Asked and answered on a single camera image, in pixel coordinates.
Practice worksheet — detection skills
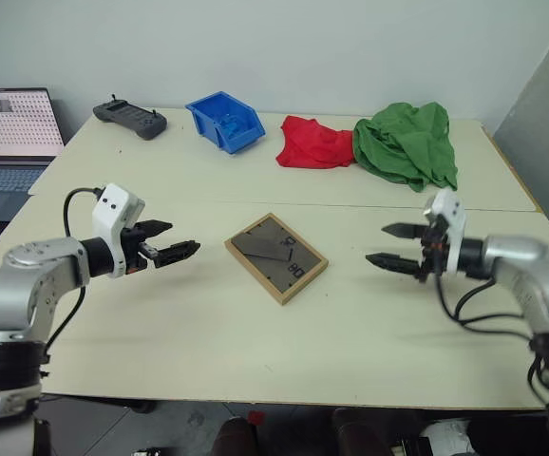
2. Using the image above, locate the blue plastic storage bin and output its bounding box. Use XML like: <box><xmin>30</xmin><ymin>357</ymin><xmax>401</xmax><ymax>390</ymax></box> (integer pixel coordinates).
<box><xmin>184</xmin><ymin>91</ymin><xmax>267</xmax><ymax>156</ymax></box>

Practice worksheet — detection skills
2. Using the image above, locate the red cloth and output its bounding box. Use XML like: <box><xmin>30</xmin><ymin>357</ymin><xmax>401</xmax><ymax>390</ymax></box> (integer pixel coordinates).
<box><xmin>275</xmin><ymin>114</ymin><xmax>356</xmax><ymax>170</ymax></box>

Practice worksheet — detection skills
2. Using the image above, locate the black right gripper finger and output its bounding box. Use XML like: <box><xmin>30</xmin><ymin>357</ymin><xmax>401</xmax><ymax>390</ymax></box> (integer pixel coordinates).
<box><xmin>365</xmin><ymin>252</ymin><xmax>423</xmax><ymax>276</ymax></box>
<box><xmin>380</xmin><ymin>222</ymin><xmax>428</xmax><ymax>240</ymax></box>

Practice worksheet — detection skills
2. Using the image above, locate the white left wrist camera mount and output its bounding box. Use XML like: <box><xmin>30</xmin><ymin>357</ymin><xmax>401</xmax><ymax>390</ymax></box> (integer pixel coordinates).
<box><xmin>91</xmin><ymin>182</ymin><xmax>146</xmax><ymax>279</ymax></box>

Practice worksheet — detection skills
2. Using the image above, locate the open laptop computer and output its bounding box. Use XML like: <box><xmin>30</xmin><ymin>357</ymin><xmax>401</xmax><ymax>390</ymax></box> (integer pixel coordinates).
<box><xmin>0</xmin><ymin>86</ymin><xmax>66</xmax><ymax>222</ymax></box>

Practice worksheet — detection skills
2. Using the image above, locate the white object under table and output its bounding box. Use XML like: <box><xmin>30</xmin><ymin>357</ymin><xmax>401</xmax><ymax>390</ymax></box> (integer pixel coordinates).
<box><xmin>418</xmin><ymin>419</ymin><xmax>476</xmax><ymax>456</ymax></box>

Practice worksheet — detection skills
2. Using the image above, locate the grey handheld remote controller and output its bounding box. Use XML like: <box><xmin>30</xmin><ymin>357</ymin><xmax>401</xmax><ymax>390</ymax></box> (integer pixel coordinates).
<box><xmin>92</xmin><ymin>94</ymin><xmax>169</xmax><ymax>143</ymax></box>

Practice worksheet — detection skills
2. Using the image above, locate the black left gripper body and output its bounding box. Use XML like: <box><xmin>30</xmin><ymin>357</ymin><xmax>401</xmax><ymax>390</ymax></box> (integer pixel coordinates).
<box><xmin>121</xmin><ymin>224</ymin><xmax>161</xmax><ymax>277</ymax></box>

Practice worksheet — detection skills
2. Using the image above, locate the wooden framed clock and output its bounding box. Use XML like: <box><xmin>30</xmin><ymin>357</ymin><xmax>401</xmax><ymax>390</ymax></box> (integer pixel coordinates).
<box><xmin>223</xmin><ymin>213</ymin><xmax>330</xmax><ymax>307</ymax></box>

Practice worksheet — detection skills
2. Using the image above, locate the green cloth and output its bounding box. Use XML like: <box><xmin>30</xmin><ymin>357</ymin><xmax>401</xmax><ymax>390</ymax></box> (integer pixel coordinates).
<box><xmin>352</xmin><ymin>101</ymin><xmax>460</xmax><ymax>193</ymax></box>

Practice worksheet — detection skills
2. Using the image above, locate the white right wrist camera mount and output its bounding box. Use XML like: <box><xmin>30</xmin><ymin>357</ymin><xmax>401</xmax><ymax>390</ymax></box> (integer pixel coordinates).
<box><xmin>421</xmin><ymin>188</ymin><xmax>468</xmax><ymax>276</ymax></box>

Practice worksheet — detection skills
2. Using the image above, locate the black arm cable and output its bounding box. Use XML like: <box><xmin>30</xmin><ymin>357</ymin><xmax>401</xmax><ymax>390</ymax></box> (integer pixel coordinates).
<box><xmin>431</xmin><ymin>273</ymin><xmax>540</xmax><ymax>343</ymax></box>
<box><xmin>44</xmin><ymin>187</ymin><xmax>107</xmax><ymax>363</ymax></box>

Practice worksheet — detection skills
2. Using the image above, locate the grey partition panel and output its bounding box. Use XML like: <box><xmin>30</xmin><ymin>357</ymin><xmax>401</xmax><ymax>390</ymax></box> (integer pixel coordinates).
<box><xmin>492</xmin><ymin>0</ymin><xmax>549</xmax><ymax>263</ymax></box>

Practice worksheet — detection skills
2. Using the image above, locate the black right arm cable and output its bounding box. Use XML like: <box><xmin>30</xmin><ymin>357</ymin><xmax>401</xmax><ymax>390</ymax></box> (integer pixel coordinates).
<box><xmin>431</xmin><ymin>273</ymin><xmax>540</xmax><ymax>343</ymax></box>

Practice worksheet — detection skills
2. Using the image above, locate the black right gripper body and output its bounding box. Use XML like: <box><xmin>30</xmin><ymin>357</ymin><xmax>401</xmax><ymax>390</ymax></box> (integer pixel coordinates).
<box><xmin>416</xmin><ymin>215</ymin><xmax>449</xmax><ymax>285</ymax></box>

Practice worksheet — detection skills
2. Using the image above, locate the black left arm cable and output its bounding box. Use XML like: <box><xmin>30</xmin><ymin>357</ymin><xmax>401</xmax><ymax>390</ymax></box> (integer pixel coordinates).
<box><xmin>44</xmin><ymin>187</ymin><xmax>107</xmax><ymax>363</ymax></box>

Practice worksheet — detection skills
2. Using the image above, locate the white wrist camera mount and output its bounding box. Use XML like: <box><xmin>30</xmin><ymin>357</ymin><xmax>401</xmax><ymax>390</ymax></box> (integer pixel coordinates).
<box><xmin>91</xmin><ymin>182</ymin><xmax>146</xmax><ymax>279</ymax></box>
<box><xmin>421</xmin><ymin>188</ymin><xmax>468</xmax><ymax>276</ymax></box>

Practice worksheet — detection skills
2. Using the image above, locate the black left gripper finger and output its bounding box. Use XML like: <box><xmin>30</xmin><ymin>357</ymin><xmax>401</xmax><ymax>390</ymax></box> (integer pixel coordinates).
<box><xmin>134</xmin><ymin>218</ymin><xmax>174</xmax><ymax>239</ymax></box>
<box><xmin>152</xmin><ymin>240</ymin><xmax>202</xmax><ymax>270</ymax></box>

